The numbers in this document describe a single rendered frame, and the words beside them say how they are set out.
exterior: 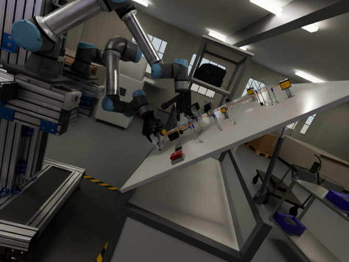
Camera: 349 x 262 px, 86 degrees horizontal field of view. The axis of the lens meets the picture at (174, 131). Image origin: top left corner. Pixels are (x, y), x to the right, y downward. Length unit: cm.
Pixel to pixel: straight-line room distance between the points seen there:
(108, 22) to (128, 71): 398
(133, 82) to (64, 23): 295
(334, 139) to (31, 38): 1087
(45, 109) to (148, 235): 82
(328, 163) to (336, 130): 353
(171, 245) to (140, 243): 14
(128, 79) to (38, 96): 283
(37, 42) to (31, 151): 84
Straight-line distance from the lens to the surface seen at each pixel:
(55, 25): 104
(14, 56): 148
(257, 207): 99
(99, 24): 785
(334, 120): 1067
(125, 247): 105
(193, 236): 93
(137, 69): 400
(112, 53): 123
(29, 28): 105
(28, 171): 174
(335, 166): 781
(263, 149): 738
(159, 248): 100
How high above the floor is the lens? 139
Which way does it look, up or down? 15 degrees down
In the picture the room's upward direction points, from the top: 22 degrees clockwise
